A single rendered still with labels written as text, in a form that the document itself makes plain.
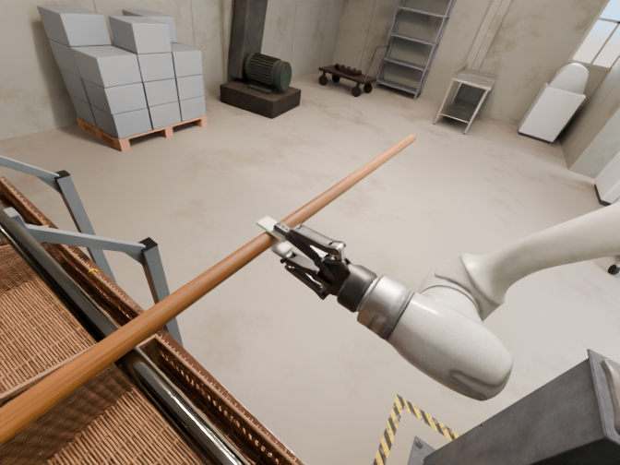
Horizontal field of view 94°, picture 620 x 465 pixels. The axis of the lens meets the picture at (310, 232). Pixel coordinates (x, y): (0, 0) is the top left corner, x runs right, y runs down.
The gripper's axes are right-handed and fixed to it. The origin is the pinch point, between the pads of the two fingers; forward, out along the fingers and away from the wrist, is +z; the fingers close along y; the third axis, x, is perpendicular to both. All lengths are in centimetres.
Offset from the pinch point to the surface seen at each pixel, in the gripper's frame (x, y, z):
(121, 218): 38, 119, 175
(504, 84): 719, 55, 15
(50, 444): -45, 55, 25
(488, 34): 704, -16, 81
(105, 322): -27.9, 1.6, 5.3
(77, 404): -37, 48, 26
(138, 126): 114, 99, 272
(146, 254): -8.2, 25.0, 36.2
